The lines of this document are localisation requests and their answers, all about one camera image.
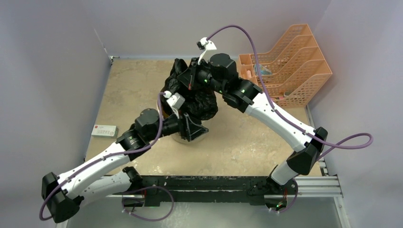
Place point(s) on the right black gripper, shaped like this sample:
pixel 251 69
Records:
pixel 189 78

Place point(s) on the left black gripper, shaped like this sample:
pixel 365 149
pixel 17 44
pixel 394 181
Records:
pixel 187 128

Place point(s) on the black plastic trash bag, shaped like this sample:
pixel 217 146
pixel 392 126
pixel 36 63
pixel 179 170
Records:
pixel 200 104

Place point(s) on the orange plastic file organizer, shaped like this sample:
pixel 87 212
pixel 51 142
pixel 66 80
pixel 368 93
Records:
pixel 298 68

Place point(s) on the beige round trash bin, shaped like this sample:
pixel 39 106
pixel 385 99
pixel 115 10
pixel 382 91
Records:
pixel 182 140

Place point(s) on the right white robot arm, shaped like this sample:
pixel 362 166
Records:
pixel 220 75

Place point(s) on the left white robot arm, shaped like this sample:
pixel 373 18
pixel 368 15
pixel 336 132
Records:
pixel 66 193

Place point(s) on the teal packet in organizer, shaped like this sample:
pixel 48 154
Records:
pixel 261 69

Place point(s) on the white small box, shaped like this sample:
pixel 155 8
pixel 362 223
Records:
pixel 108 131

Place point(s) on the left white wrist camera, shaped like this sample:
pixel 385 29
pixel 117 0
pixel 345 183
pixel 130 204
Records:
pixel 175 101

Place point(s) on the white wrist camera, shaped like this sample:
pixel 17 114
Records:
pixel 208 49
pixel 175 101

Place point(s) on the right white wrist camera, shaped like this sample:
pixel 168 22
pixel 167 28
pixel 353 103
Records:
pixel 208 49

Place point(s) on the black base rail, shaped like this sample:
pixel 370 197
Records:
pixel 254 190

